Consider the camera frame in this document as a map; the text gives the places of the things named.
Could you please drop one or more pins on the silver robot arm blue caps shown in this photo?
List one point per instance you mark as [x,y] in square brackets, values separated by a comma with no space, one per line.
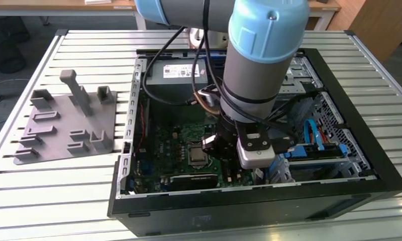
[254,88]

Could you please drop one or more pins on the silver CPU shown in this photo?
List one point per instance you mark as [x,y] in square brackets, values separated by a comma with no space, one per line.
[196,153]

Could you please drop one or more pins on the CPU socket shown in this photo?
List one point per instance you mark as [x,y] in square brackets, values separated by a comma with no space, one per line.
[196,164]

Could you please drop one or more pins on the green motherboard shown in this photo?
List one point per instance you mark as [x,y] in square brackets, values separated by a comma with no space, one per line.
[174,140]

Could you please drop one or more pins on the black graphics card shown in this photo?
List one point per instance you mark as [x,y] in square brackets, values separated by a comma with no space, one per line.
[194,180]

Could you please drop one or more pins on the hard disk in blue carrier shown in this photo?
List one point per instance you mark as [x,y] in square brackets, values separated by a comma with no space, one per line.
[300,153]

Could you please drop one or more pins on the black PC case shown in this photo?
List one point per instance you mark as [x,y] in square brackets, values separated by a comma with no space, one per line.
[221,213]

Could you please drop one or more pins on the grey power supply white label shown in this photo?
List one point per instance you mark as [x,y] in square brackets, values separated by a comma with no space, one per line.
[178,88]

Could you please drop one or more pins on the metal disk bay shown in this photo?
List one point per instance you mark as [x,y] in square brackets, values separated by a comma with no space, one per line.
[321,165]

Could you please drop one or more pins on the metal drive cage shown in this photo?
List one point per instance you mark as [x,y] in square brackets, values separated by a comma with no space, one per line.
[301,85]

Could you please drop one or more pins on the grey parts rack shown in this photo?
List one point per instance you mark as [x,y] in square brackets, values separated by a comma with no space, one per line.
[63,120]

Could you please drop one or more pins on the wooden cabinet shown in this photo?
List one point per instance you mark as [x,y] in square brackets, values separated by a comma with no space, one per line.
[383,25]

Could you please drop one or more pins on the white box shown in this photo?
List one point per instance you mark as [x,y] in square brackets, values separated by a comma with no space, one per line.
[99,2]

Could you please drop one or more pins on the wooden desk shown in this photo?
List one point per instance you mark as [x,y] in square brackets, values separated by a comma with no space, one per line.
[54,5]

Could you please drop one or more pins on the black office chair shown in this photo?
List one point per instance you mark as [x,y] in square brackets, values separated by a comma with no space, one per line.
[7,45]

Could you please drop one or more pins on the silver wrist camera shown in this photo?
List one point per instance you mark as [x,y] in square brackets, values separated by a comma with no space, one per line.
[256,158]

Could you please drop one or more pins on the black camera bracket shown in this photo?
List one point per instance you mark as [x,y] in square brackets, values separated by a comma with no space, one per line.
[265,143]

